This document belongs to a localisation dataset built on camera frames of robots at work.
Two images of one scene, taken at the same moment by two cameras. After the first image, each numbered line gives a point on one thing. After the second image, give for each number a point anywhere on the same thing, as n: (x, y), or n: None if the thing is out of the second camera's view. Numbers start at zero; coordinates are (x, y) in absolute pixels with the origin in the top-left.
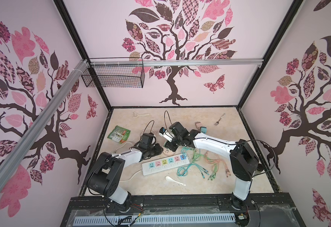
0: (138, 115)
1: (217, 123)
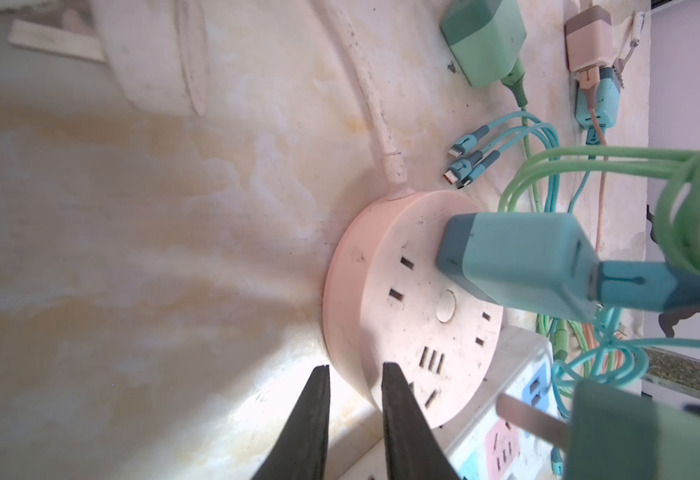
0: None
1: (619, 63)
